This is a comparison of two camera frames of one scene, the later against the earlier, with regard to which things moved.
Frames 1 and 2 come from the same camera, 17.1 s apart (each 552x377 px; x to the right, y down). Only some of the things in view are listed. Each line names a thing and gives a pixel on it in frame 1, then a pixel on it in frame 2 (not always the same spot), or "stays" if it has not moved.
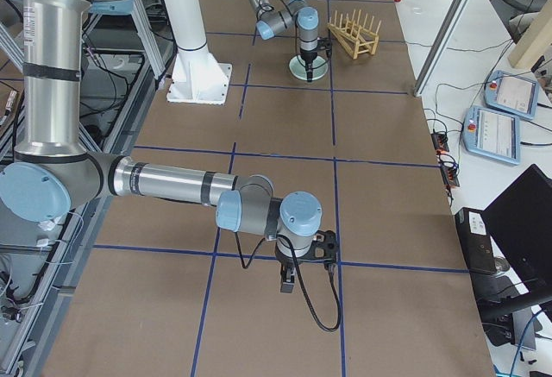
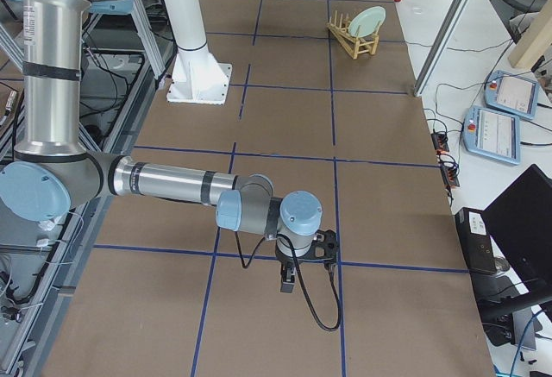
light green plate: (297, 67) → (367, 21)
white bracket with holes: (197, 77) stays
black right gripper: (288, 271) stays
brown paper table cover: (165, 292) stays
